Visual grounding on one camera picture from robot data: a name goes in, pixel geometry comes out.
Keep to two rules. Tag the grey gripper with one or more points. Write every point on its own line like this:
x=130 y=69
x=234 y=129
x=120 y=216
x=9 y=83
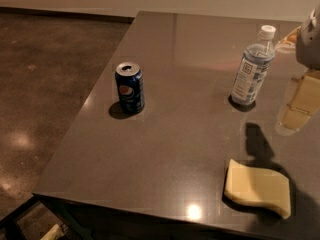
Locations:
x=309 y=45

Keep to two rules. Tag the yellow sponge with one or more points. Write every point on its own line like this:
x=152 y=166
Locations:
x=258 y=187

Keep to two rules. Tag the clear plastic water bottle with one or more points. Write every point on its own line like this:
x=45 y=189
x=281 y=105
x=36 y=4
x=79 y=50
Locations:
x=253 y=68

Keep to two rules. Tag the blue Pepsi can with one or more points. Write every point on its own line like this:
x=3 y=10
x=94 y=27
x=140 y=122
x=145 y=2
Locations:
x=129 y=80

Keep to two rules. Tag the yellow object under table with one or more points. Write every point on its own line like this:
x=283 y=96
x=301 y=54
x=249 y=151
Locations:
x=55 y=233

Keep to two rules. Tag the dark table frame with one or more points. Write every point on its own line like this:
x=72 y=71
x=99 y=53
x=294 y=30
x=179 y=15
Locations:
x=36 y=216

